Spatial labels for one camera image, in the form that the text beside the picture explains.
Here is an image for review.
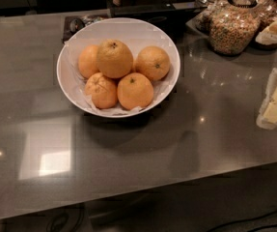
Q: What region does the black box behind bowl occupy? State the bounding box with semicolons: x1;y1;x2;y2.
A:
110;2;207;33

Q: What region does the glass jar of cereal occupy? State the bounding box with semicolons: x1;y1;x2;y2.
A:
208;0;260;56

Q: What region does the dark tray under jars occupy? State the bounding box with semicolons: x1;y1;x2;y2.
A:
186;14;211;35

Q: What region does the orange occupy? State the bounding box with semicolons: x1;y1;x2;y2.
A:
117;72;154;110
97;39;133;78
78;44;98;78
134;45;171;81
84;72;118;109

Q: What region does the white bowl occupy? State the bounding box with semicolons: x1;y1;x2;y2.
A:
56;18;180;118

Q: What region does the black cable on floor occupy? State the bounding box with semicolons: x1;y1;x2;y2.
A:
205;206;277;232

